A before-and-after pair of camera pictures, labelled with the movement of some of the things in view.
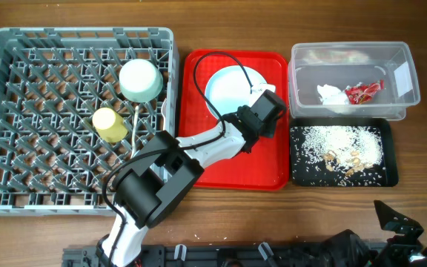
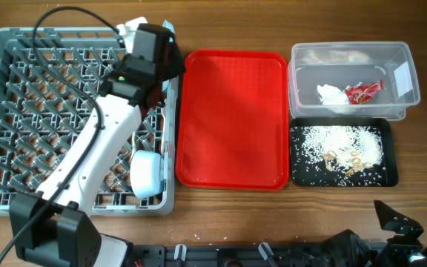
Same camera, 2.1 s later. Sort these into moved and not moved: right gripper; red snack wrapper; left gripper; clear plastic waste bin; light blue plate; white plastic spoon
Moved: left gripper; light blue plate
Not moved: white plastic spoon; right gripper; red snack wrapper; clear plastic waste bin
